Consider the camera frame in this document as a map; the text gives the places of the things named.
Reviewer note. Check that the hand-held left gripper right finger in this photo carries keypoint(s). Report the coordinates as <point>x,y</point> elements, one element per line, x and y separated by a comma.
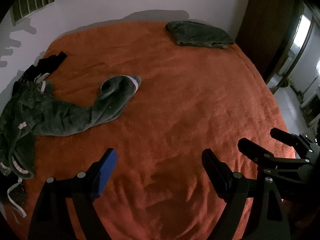
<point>216,175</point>

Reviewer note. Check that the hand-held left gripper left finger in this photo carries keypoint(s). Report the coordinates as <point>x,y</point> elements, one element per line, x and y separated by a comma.
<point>107,172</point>

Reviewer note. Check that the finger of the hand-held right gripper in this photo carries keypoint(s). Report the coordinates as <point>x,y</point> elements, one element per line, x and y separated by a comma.
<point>252,151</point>
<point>282,134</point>

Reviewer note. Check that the grey fleece garment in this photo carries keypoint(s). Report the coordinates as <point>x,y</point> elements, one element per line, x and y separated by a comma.
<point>62,115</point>

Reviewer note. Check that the dark cabinet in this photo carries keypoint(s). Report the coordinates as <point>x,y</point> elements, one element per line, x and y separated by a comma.
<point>311,108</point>

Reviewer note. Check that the orange blanket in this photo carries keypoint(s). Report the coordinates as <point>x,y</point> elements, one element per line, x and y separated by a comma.
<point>175,105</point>

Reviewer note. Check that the wood framed mirror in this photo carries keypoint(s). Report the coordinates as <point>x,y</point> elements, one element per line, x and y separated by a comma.
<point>297,45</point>

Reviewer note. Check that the brown wooden door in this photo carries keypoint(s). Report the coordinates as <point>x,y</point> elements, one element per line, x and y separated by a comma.
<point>262,30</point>

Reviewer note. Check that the black garment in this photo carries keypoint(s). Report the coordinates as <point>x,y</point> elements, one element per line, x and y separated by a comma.
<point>50,62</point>

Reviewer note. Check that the folded green garment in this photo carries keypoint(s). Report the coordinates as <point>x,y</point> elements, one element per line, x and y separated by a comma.
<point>197,35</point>

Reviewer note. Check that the louvered window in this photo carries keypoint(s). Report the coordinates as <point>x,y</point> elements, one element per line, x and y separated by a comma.
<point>32,2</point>

